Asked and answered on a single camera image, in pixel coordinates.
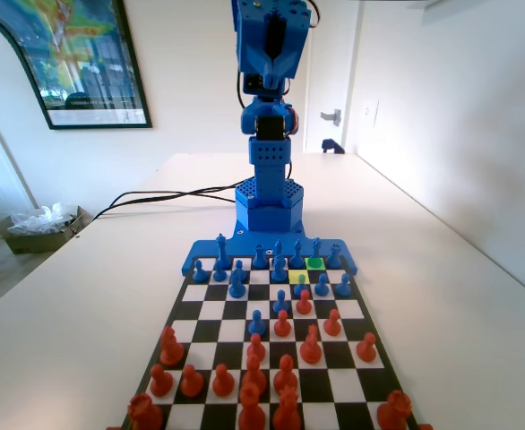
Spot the group of blue chess pieces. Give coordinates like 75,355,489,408
180,219,360,277

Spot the blue chess queen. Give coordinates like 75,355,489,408
215,233,229,270

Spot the blue chess knight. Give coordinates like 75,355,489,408
270,254,288,284
228,268,247,300

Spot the red chess pawn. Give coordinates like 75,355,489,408
323,308,343,337
272,309,293,339
356,331,378,364
246,332,267,362
295,289,314,315
211,363,236,398
149,363,175,398
180,364,205,399

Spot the red chess rook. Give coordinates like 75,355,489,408
127,392,165,430
375,389,413,430

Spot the white door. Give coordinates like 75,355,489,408
306,0,361,154

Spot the black framed map poster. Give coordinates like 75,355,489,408
0,0,153,131

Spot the black and white chessboard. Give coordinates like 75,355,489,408
117,254,420,430

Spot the clear crumpled plastic wrap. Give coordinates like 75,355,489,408
7,202,79,237

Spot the brown cardboard box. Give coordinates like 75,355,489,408
0,204,94,255

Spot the white light switch plate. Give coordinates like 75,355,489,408
361,98,380,129

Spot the black power cable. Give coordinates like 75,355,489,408
108,178,248,210
92,185,239,220

